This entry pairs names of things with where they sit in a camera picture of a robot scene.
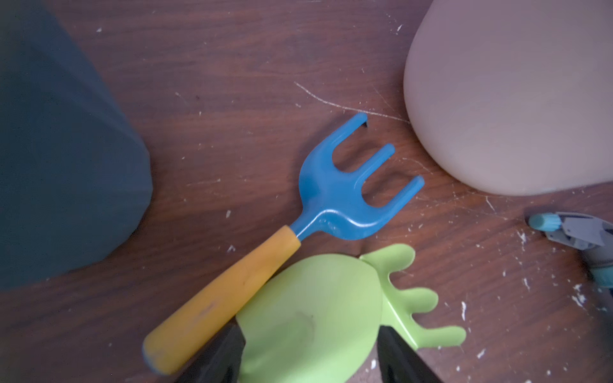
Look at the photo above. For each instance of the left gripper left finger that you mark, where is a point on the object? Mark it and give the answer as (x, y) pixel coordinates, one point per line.
(220, 360)

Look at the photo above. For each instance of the artificial plant in grey pot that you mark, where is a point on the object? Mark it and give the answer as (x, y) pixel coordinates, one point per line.
(76, 177)

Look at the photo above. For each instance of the cream plastic bucket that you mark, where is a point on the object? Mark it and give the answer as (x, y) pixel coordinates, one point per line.
(514, 98)

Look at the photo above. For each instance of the green trowel wooden handle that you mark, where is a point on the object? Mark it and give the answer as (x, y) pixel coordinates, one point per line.
(317, 321)

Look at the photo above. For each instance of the teal spray bottle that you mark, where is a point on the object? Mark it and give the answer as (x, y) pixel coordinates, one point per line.
(590, 235)

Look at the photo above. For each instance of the green rake wooden handle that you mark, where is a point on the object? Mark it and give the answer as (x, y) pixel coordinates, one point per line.
(399, 306)

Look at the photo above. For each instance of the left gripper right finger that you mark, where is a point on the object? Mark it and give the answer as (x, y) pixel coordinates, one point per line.
(398, 362)

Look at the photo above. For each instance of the blue rake yellow handle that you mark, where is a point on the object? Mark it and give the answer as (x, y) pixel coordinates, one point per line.
(332, 202)

